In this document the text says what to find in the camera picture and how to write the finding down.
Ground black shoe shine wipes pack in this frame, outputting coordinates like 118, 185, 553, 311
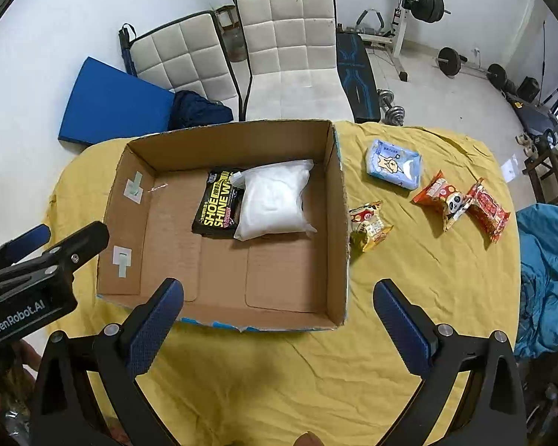
191, 168, 244, 239

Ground white soft plastic bag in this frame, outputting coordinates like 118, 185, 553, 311
230, 159, 316, 242

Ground orange panda snack bag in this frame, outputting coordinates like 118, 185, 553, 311
412, 170, 470, 232

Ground red patterned snack bag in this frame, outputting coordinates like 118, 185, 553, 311
466, 178, 510, 243

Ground yellow snack bag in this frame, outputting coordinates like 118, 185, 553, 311
349, 200, 393, 253

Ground blue foam mat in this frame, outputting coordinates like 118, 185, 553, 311
58, 58, 174, 145

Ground teal blue fabric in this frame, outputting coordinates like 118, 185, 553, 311
514, 203, 558, 361

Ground dark navy cloth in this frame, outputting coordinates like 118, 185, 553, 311
167, 91, 234, 131

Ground cardboard milk box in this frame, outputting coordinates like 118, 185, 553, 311
96, 120, 349, 331

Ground yellow table cloth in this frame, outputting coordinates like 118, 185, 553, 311
31, 120, 526, 445

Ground white padded chair left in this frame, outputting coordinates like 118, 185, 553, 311
119, 10, 243, 121

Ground white padded chair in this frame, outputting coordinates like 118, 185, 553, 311
235, 0, 354, 122
119, 10, 243, 121

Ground brown wooden chair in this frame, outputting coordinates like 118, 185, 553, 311
522, 131, 558, 206

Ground white padded chair right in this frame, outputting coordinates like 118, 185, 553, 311
235, 0, 354, 122

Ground dumbbell pair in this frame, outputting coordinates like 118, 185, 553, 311
377, 89, 405, 126

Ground floor barbell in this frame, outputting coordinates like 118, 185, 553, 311
435, 46, 507, 91

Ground white barbell rack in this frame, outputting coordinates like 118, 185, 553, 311
352, 0, 423, 83

